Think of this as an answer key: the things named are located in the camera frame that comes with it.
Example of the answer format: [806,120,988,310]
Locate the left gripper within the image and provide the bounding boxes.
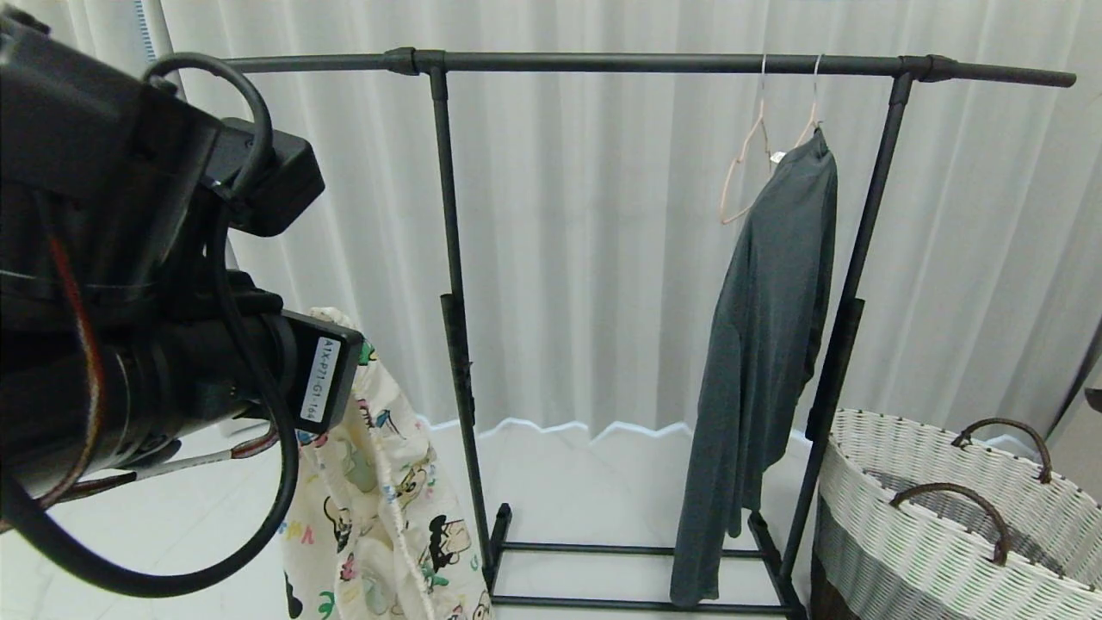
[108,307,365,485]

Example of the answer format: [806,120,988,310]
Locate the cream printed garment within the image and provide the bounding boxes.
[279,305,494,620]

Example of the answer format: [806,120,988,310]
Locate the dark grey long-sleeved shirt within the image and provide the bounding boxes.
[669,127,839,609]

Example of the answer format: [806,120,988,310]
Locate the pink clothes hanger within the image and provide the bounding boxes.
[793,53,833,152]
[719,53,774,227]

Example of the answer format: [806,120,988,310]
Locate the black clothes rack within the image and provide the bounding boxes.
[222,46,1078,620]

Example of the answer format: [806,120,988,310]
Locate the white laundry basket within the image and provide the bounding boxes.
[808,407,1102,620]

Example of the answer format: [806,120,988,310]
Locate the white curtain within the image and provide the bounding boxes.
[0,0,1102,442]

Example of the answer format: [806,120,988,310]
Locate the black cable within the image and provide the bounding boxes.
[0,52,301,600]

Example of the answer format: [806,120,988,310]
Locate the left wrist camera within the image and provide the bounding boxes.
[203,115,327,298]

